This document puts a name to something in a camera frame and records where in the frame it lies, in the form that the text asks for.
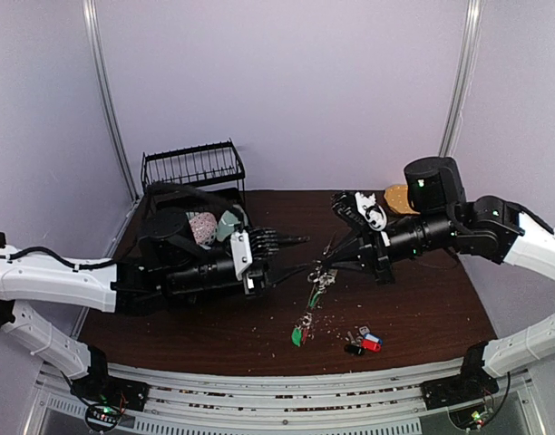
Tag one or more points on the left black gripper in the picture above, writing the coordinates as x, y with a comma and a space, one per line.
255, 274

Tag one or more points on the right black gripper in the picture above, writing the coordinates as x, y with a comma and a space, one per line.
379, 256

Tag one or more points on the keyring with green tag keys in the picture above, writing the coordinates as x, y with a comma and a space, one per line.
320, 279

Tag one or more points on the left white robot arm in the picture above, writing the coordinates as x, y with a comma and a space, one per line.
180, 256

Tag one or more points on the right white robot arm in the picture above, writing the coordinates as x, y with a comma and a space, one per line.
495, 229

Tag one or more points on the yellow round plate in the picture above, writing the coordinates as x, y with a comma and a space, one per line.
396, 198

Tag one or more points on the key bunch with red tag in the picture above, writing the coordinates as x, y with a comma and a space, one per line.
362, 342

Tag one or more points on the black tray with dishes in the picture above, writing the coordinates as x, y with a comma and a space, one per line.
200, 208

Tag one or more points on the right round circuit board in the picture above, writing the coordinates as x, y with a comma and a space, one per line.
470, 418

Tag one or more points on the round circuit board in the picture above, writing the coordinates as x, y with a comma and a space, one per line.
470, 418
102, 418

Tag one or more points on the left round circuit board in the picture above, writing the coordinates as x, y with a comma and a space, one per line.
102, 418

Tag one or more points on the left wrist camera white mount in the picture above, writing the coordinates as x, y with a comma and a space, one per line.
258, 244

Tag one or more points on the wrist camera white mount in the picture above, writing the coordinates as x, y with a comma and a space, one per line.
361, 212
258, 244

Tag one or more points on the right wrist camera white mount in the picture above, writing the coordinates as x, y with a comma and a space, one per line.
361, 212

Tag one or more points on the black wire dish rack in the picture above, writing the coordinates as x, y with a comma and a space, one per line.
215, 165

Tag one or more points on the aluminium rail frame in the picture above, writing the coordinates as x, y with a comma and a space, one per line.
382, 402

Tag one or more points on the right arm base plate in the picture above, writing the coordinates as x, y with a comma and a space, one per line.
454, 390

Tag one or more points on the right aluminium corner post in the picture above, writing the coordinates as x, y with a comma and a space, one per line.
463, 78

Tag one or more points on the aluminium corner post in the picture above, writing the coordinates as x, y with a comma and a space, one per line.
463, 78
108, 109

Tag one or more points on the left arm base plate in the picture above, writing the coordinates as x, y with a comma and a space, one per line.
113, 392

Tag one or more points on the left aluminium corner post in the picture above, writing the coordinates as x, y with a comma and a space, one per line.
108, 109

